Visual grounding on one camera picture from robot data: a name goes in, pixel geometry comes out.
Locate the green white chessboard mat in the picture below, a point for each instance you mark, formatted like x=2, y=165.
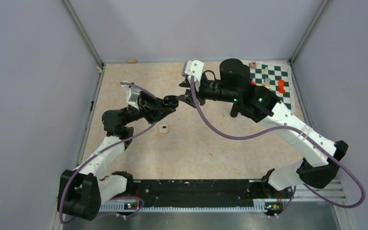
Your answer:
x=276, y=72

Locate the cork piece at wall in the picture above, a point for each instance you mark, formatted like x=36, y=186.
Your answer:
x=131, y=61

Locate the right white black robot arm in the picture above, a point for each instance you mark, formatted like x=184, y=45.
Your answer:
x=319, y=165

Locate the black microphone grey head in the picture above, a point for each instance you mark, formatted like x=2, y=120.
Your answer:
x=235, y=110

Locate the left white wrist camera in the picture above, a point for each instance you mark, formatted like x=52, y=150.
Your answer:
x=132, y=98

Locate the right circuit board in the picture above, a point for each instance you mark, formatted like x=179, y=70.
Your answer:
x=273, y=207

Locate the wooden cube with mark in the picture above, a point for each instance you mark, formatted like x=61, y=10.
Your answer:
x=253, y=65

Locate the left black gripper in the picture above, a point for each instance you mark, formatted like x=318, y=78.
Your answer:
x=153, y=108

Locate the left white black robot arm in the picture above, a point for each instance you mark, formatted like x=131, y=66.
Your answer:
x=83, y=190

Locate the left circuit board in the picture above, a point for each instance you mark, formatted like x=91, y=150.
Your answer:
x=131, y=205

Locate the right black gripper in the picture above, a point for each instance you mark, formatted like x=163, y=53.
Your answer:
x=199, y=94

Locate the large red block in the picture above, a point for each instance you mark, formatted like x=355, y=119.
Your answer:
x=281, y=86

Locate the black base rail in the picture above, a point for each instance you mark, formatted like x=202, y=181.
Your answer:
x=220, y=193

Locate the circuit board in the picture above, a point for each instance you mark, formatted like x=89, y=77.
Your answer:
x=273, y=207
x=131, y=205

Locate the black earbud charging case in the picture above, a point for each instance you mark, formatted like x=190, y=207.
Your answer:
x=171, y=101

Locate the white earbud charging case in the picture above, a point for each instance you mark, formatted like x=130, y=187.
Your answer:
x=163, y=128

